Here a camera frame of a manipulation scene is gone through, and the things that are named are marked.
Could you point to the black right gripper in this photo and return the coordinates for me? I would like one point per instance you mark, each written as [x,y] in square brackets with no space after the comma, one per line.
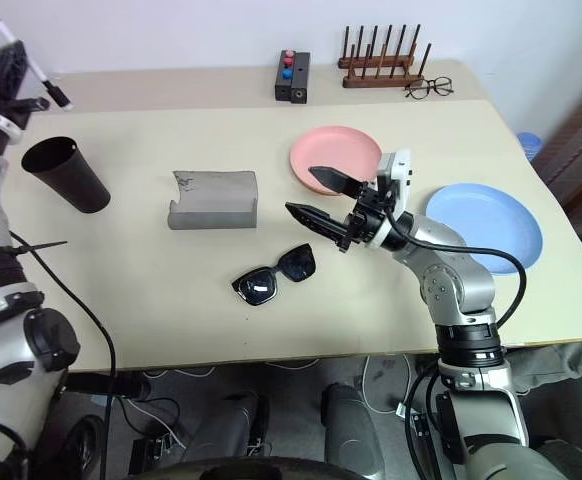
[366,220]

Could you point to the grey cloth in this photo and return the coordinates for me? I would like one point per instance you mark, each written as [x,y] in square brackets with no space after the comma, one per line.
[561,365]

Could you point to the grey rounded robot leg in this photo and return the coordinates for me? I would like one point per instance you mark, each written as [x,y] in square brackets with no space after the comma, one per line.
[351,430]

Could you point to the blue round lid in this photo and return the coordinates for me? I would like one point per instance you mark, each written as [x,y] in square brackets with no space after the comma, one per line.
[531,144]

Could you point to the black floor power box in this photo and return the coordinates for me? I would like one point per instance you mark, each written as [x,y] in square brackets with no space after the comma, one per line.
[148,455]

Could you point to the cream table cover mat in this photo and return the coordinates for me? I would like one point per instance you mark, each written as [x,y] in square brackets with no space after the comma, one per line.
[171,280]

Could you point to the black box with coloured buttons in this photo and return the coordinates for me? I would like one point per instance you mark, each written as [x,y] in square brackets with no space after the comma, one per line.
[285,75]

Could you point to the black wheel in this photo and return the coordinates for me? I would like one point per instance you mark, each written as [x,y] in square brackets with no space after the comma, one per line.
[88,447]

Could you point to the white marker with black cap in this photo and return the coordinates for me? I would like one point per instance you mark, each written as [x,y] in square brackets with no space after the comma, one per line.
[36,70]

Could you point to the dark rounded robot leg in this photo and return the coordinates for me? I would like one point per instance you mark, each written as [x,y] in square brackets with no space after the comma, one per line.
[243,420]

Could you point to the black zip tie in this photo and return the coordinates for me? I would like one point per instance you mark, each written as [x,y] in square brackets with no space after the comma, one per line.
[46,246]

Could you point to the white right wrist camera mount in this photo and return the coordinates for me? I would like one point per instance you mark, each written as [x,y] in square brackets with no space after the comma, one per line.
[395,172]

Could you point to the blue plate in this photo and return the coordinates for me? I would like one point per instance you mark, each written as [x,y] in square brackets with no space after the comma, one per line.
[491,220]

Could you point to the black-framed clear eyeglasses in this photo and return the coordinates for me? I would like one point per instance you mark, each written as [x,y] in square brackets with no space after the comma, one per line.
[428,89]

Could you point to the black cup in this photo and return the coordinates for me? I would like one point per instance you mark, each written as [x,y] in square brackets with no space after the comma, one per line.
[66,172]

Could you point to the dark curved robot base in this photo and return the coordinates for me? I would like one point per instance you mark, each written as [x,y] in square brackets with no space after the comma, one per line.
[246,467]

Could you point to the grey glasses case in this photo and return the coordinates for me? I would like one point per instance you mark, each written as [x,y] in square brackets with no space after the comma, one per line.
[216,202]

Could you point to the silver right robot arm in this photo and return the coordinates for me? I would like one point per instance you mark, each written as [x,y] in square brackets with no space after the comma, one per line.
[451,285]

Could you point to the plain black box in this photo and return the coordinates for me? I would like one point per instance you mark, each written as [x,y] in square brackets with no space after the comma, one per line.
[301,77]

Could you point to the pink plate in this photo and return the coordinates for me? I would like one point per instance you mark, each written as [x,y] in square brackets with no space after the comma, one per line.
[336,155]

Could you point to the brown wooden peg rack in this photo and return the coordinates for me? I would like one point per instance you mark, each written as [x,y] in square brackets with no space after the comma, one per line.
[378,67]

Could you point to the black sunglasses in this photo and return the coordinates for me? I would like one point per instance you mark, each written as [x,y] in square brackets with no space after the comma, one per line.
[276,277]

